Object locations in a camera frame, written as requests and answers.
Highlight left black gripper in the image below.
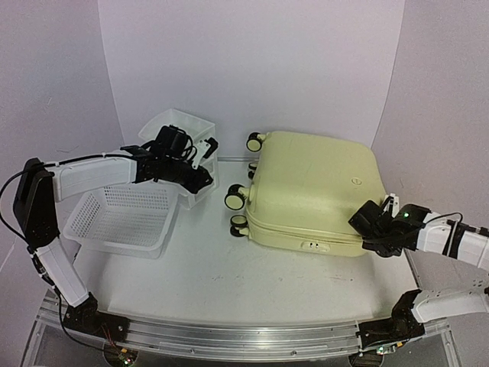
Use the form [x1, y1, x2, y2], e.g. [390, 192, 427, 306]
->
[163, 156, 213, 194]

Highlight pale yellow hard suitcase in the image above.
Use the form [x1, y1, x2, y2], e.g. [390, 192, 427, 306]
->
[224, 131, 387, 257]

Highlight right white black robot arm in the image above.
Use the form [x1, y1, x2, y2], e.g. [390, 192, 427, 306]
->
[348, 196, 488, 355]

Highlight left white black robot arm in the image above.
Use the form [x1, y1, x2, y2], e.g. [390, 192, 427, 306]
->
[13, 125, 219, 342]

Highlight white plastic drawer organizer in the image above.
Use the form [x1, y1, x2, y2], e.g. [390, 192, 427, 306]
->
[138, 109, 219, 209]

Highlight white perforated plastic basket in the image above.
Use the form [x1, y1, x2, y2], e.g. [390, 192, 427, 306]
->
[63, 182, 178, 259]

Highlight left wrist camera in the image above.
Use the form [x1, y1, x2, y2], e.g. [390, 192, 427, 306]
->
[192, 137, 219, 170]

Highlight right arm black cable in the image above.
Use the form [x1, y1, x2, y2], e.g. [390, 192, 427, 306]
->
[419, 212, 465, 230]

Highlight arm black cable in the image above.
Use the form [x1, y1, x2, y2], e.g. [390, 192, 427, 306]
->
[419, 212, 465, 230]
[0, 151, 127, 347]

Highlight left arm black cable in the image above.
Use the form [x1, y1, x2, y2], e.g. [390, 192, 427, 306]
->
[0, 151, 127, 347]

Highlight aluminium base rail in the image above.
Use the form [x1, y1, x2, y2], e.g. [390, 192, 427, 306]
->
[34, 289, 450, 359]

